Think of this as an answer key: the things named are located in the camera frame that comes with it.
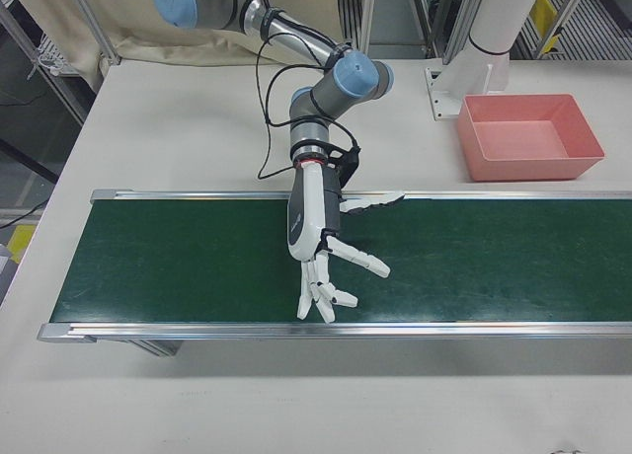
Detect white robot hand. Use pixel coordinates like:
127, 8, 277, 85
284, 163, 406, 324

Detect pink plastic box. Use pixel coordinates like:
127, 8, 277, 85
454, 93, 606, 183

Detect green conveyor belt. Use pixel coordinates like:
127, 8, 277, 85
38, 189, 632, 359

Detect beige fabric curtain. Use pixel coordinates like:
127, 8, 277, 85
12, 0, 347, 98

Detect white cylindrical column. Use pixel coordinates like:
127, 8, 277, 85
467, 0, 547, 56

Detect yellow plastic piece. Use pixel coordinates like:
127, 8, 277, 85
530, 0, 558, 29

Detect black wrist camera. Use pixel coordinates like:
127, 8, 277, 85
328, 145, 361, 187

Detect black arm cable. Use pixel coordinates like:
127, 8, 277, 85
255, 0, 361, 182

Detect aluminium frame post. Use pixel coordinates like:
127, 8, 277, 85
338, 0, 377, 60
68, 0, 122, 68
441, 0, 488, 65

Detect white wire rack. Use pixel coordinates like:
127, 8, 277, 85
34, 29, 75, 78

